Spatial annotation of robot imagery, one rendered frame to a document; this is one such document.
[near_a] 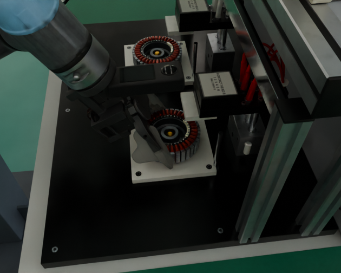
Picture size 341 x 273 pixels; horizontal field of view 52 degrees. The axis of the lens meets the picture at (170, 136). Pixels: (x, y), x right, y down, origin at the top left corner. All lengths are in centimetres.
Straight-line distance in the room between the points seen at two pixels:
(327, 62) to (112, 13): 83
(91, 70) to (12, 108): 152
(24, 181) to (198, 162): 112
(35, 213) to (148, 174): 20
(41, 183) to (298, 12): 52
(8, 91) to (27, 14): 166
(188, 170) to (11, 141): 131
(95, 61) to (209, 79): 19
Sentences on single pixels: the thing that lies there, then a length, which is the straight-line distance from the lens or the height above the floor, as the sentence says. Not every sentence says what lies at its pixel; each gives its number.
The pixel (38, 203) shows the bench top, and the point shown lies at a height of 75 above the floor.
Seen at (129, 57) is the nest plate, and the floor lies 78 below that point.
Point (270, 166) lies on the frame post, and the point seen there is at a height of 98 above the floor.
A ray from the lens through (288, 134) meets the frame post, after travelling 37.
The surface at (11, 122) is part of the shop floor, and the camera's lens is 192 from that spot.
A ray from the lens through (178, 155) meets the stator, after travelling 60.
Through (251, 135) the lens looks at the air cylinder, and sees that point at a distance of 63.
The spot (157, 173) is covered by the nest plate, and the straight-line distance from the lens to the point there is 62.
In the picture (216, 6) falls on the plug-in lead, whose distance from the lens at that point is 78.
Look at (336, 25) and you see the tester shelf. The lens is 37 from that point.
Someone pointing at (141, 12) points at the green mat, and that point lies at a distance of 108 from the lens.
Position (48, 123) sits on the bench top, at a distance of 78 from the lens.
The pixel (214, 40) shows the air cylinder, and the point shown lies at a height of 82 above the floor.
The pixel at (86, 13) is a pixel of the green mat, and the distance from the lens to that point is 109.
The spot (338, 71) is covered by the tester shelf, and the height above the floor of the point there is 111.
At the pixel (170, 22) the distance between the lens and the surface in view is 78.
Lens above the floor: 130
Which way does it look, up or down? 50 degrees down
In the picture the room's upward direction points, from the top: straight up
